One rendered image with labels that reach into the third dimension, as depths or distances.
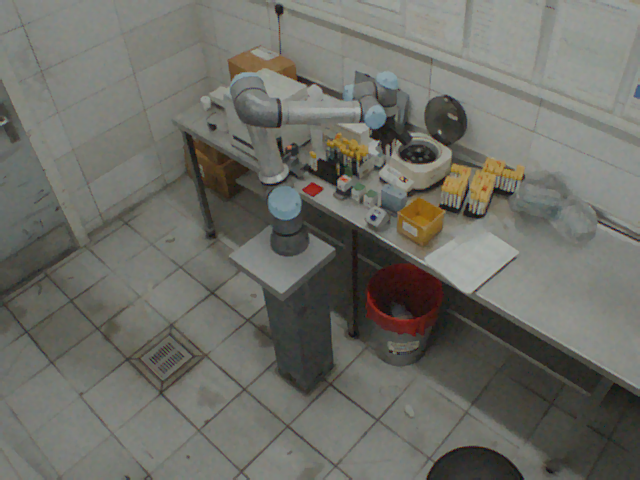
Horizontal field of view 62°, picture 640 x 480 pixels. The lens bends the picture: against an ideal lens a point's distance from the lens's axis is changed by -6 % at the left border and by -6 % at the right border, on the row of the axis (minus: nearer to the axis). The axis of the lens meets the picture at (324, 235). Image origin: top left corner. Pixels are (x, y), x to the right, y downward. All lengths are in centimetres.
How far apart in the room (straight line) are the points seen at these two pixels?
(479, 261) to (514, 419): 96
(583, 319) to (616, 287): 22
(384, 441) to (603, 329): 114
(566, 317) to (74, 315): 258
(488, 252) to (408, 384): 93
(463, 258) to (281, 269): 68
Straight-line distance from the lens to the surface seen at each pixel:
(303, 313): 234
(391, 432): 274
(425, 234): 218
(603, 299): 222
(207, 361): 302
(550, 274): 223
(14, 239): 359
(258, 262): 213
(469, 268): 215
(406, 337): 266
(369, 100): 192
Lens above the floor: 247
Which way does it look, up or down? 45 degrees down
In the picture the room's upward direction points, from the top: 4 degrees counter-clockwise
